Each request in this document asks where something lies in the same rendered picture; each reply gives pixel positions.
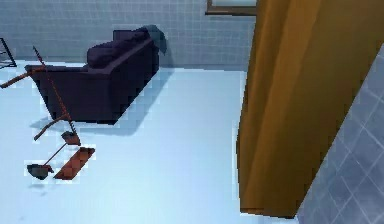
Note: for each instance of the dark purple sofa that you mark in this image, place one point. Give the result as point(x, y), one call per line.
point(100, 83)

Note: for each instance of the brown framed window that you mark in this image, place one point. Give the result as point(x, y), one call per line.
point(231, 8)

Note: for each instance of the orange brown curtain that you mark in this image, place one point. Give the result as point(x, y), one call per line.
point(293, 106)

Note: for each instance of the red brown floor lamp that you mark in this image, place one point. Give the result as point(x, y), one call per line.
point(71, 160)

